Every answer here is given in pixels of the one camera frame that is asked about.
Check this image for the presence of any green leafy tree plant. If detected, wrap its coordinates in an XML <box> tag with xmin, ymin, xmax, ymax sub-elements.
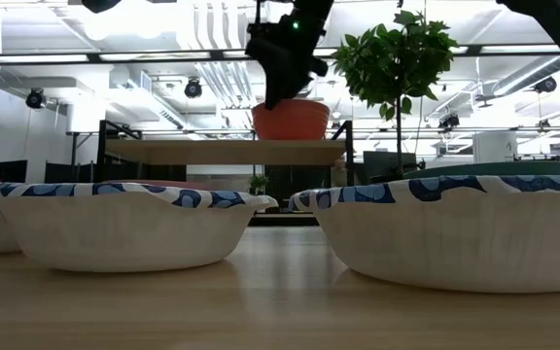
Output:
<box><xmin>331</xmin><ymin>9</ymin><xmax>460</xmax><ymax>185</ymax></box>

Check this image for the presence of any small potted plant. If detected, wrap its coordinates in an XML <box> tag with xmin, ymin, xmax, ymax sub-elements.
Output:
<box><xmin>248</xmin><ymin>173</ymin><xmax>270</xmax><ymax>196</ymax></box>

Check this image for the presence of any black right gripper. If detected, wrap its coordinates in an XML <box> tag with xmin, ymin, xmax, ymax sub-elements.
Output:
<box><xmin>263</xmin><ymin>9</ymin><xmax>330</xmax><ymax>111</ymax></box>

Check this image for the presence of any black ceiling camera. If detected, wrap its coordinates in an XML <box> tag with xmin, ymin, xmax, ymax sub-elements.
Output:
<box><xmin>184</xmin><ymin>77</ymin><xmax>204</xmax><ymax>100</ymax></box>
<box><xmin>533</xmin><ymin>76</ymin><xmax>559</xmax><ymax>95</ymax></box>
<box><xmin>437</xmin><ymin>113</ymin><xmax>461</xmax><ymax>131</ymax></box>
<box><xmin>24</xmin><ymin>87</ymin><xmax>48</xmax><ymax>111</ymax></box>

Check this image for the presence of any black computer monitor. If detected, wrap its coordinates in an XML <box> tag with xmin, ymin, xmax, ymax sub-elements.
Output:
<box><xmin>0</xmin><ymin>158</ymin><xmax>29</xmax><ymax>185</ymax></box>

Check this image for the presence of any wooden shelf with black frame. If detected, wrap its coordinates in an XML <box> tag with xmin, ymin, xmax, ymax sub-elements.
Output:
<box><xmin>95</xmin><ymin>119</ymin><xmax>355</xmax><ymax>189</ymax></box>

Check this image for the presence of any orange plastic bowl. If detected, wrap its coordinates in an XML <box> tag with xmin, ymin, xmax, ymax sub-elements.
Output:
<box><xmin>251</xmin><ymin>98</ymin><xmax>332</xmax><ymax>142</ymax></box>

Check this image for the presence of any black horizontal frame bar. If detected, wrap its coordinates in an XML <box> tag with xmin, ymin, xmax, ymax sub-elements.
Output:
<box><xmin>0</xmin><ymin>44</ymin><xmax>560</xmax><ymax>67</ymax></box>

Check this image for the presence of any white cylinder appliance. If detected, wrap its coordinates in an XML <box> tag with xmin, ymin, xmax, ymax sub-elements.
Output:
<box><xmin>472</xmin><ymin>130</ymin><xmax>519</xmax><ymax>165</ymax></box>

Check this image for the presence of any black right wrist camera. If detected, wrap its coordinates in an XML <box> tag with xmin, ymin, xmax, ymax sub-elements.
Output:
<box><xmin>244</xmin><ymin>21</ymin><xmax>284</xmax><ymax>58</ymax></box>

